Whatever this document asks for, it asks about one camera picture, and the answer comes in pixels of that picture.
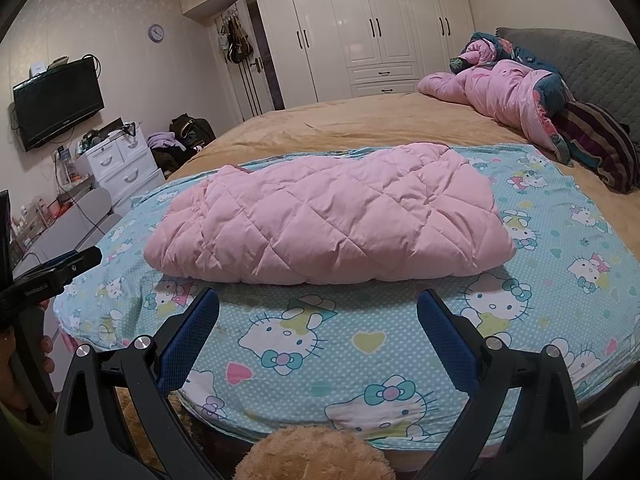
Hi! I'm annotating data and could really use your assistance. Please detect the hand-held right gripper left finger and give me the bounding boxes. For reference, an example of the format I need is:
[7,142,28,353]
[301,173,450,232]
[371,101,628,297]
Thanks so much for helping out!
[52,287,221,480]

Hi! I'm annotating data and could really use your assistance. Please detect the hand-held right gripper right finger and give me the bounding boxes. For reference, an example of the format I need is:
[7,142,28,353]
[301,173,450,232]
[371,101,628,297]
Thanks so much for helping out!
[417,287,583,480]

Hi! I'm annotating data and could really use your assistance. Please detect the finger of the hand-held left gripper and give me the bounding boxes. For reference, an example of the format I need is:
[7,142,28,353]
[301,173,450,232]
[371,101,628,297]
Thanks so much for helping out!
[15,246,103,301]

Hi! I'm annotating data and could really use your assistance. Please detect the pink quilted jacket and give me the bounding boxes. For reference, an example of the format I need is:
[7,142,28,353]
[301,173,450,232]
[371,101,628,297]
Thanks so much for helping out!
[144,142,517,286]

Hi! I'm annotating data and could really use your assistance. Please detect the person's left hand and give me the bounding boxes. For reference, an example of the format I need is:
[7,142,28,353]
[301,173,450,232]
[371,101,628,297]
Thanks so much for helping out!
[40,334,57,376]

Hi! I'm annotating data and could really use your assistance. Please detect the cartoon cat printed blanket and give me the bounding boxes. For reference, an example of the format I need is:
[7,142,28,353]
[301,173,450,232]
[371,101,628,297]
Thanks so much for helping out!
[52,142,640,443]

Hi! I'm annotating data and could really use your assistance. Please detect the white drawer chest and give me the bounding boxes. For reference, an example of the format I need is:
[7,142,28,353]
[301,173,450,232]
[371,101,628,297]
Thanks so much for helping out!
[75,125,166,216]

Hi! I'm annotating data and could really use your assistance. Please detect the black television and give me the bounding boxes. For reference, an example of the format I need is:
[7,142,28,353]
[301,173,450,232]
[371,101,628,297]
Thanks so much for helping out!
[12,56,105,152]

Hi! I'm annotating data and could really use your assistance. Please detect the brown fuzzy clothing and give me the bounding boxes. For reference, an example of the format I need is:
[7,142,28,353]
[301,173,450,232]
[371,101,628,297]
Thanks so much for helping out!
[234,425,396,480]

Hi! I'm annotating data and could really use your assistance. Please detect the black bag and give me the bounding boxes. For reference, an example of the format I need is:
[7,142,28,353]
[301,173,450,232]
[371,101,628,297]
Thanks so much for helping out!
[169,114,217,148]

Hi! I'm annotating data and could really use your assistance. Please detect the dark striped blanket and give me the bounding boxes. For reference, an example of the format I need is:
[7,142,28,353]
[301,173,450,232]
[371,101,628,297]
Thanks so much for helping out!
[555,101,638,193]

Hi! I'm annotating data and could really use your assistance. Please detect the white door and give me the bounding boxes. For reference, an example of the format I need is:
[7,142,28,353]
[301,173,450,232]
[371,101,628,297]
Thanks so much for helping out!
[215,0,281,121]

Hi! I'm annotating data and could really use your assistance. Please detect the pink floral duvet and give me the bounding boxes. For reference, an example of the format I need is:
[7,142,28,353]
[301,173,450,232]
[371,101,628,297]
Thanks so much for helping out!
[417,31,573,163]

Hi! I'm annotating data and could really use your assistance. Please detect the hanging dark bags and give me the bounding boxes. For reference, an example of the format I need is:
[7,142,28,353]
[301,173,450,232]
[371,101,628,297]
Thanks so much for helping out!
[222,17,253,64]

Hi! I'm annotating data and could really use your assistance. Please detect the grey quilted headboard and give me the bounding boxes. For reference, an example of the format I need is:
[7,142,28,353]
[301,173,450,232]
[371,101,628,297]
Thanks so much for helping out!
[497,26,640,126]

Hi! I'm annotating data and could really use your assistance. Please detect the white wardrobe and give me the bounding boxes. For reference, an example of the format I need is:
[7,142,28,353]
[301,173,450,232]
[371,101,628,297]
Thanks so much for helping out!
[177,0,476,111]

